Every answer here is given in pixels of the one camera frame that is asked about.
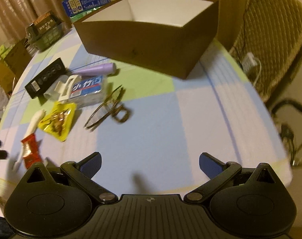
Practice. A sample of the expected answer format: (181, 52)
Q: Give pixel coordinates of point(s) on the red snack packet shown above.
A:
(30, 152)

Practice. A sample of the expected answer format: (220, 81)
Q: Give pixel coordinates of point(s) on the white toothbrush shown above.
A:
(36, 118)

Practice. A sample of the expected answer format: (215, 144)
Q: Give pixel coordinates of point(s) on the clear plastic bag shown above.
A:
(53, 93)

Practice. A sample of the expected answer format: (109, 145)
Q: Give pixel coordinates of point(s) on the black product box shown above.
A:
(41, 82)

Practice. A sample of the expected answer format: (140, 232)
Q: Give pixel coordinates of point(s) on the purple tube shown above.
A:
(100, 69)

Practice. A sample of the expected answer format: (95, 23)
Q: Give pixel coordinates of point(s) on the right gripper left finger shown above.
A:
(81, 173)

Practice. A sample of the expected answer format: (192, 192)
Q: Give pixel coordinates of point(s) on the checkered tablecloth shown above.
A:
(216, 110)

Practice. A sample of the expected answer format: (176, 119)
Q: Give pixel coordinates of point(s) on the yellow snack packet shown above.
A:
(58, 122)

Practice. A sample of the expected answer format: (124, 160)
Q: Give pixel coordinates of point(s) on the blue floss pick box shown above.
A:
(89, 91)

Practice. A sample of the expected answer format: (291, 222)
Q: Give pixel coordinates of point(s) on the beige curtain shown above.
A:
(17, 15)

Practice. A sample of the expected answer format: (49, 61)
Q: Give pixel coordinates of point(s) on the cardboard boxes on floor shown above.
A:
(13, 62)

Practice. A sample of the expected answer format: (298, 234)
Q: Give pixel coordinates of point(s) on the green drink pack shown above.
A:
(80, 15)

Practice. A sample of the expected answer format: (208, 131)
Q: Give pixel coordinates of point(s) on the leopard print hair clip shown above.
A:
(112, 107)

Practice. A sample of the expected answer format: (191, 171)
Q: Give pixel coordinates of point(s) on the dark green snack tray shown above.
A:
(45, 31)

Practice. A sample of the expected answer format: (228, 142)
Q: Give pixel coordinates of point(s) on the white charger with cable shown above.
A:
(252, 67)

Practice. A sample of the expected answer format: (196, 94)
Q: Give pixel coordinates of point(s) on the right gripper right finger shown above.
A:
(219, 173)

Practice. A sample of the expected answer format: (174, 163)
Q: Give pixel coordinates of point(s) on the brown cardboard box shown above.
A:
(166, 36)

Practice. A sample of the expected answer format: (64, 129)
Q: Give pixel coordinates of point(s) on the white hair claw clip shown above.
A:
(69, 82)

